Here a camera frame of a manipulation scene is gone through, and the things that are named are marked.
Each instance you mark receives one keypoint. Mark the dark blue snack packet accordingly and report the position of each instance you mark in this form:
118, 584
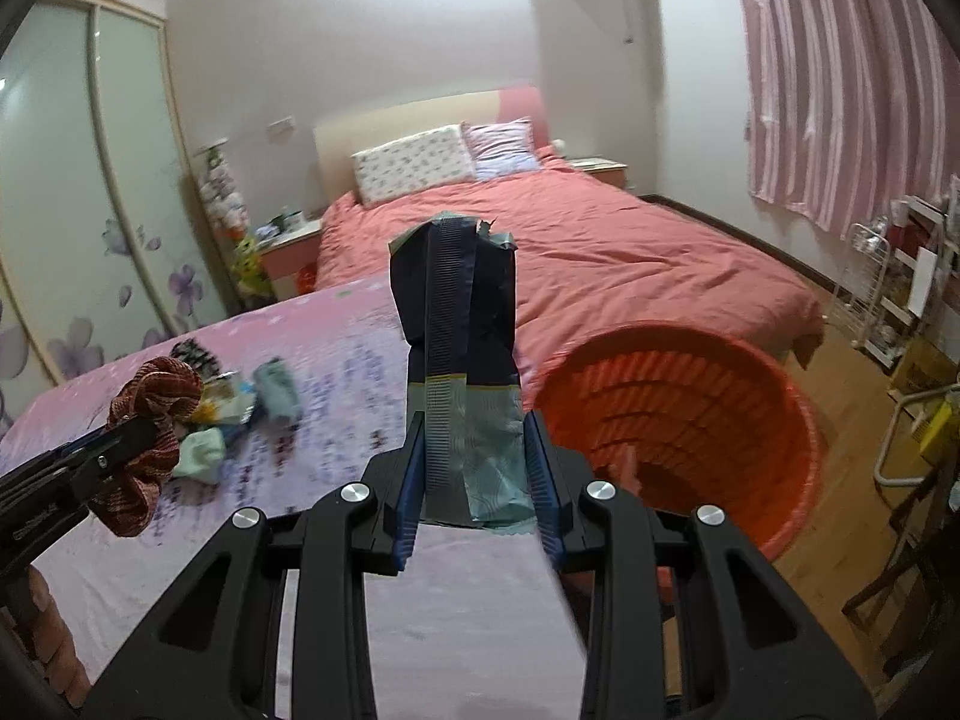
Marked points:
450, 300

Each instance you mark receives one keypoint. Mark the pink striped pillow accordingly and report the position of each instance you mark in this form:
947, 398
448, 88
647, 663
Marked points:
501, 146

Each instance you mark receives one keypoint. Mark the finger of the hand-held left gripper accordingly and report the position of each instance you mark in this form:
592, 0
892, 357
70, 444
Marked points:
82, 450
112, 476

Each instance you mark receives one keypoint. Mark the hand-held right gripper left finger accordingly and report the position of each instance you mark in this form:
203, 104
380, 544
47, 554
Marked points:
409, 510

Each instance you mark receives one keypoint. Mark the yellow box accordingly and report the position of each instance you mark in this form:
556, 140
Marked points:
926, 371

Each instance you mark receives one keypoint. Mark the red knitted scrunchie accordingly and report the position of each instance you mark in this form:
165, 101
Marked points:
161, 390

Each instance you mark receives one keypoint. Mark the plush toy bouquet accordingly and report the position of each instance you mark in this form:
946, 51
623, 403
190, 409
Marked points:
223, 191

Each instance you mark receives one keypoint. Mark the pink floral blanket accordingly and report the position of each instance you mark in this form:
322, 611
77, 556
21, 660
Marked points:
337, 360

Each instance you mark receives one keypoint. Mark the dark wooden chair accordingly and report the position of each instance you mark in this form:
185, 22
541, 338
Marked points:
915, 555

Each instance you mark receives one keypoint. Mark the light green crumpled wrapper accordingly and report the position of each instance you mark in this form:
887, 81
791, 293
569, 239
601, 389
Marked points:
199, 454

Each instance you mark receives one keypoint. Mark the white tube frame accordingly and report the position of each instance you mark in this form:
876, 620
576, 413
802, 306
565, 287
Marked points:
885, 442

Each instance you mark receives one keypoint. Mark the pink striped curtain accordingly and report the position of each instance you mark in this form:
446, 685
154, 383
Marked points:
840, 75

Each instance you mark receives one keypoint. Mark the salmon duvet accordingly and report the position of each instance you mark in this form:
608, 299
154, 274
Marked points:
600, 240

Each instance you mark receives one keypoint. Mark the orange plastic basket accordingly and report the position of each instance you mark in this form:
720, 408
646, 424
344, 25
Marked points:
675, 405

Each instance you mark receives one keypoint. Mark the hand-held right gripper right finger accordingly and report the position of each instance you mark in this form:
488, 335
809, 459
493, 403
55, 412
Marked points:
544, 495

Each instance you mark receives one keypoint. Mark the white floral pillow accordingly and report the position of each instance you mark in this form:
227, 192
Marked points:
412, 163

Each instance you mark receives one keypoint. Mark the black floral scrunchie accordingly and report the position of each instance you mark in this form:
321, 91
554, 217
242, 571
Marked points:
196, 358

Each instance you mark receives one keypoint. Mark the pink nightstand with mug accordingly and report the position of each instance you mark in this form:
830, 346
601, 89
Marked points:
289, 259

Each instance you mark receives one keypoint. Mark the blue tissue pack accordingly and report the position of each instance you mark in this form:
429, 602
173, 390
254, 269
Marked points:
276, 390

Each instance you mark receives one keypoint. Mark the yellow green plush toy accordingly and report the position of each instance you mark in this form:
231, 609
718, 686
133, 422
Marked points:
250, 270

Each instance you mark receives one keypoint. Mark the glass wardrobe with flower print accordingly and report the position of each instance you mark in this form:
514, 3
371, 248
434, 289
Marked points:
67, 202

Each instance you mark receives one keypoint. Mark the beige and pink headboard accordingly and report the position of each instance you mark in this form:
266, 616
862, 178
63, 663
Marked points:
390, 116

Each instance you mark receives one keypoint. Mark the pink nightstand with papers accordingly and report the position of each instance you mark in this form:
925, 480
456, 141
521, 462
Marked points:
600, 171

